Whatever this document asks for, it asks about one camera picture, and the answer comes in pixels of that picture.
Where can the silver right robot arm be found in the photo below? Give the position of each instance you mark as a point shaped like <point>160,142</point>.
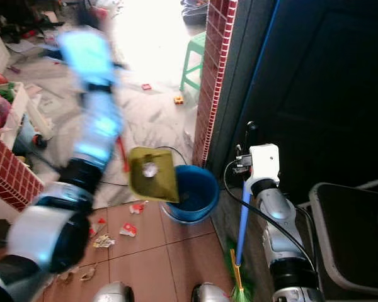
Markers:
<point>277,214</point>

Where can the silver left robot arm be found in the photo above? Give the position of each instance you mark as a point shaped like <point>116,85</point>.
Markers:
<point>44,239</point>

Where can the blue plastic bucket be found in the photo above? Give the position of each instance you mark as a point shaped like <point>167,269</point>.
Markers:
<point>195,195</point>

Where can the small yellow toy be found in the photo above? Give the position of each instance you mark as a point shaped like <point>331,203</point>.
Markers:
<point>179,99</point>

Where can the dark door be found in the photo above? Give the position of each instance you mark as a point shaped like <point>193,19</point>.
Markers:
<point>327,94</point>

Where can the olive green dustpan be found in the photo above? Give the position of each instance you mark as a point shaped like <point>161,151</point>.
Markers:
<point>153,179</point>

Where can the green plastic stool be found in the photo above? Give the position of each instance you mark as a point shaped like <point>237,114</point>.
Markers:
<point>194,50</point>

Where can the red white litter wrapper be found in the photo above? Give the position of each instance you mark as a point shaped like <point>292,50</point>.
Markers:
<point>128,230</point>
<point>138,208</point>

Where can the small red card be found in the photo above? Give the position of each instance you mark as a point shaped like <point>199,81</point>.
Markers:
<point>146,87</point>

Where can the silver right robot leg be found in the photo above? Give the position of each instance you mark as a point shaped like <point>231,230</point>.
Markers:
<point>211,294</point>

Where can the silver robot leg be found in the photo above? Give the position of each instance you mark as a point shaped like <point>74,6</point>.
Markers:
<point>211,294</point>
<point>112,293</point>

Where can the dark grey bin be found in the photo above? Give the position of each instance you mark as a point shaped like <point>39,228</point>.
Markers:
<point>353,239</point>

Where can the person in grey clothes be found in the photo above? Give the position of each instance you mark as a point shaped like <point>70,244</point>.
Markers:
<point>194,9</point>

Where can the blue plastic jug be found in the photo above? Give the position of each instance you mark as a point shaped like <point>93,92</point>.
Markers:
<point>26,135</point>

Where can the crumpled pale paper scrap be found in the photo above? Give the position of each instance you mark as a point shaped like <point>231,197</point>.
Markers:
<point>104,241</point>

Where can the silver left robot leg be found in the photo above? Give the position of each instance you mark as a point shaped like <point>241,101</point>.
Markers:
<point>112,293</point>

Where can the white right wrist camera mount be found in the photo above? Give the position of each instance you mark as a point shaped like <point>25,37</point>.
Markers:
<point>263,163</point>

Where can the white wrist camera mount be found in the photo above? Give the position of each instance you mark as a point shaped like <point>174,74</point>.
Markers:
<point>85,56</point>
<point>263,163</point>

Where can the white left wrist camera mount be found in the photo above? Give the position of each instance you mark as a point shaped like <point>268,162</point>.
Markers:
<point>85,56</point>

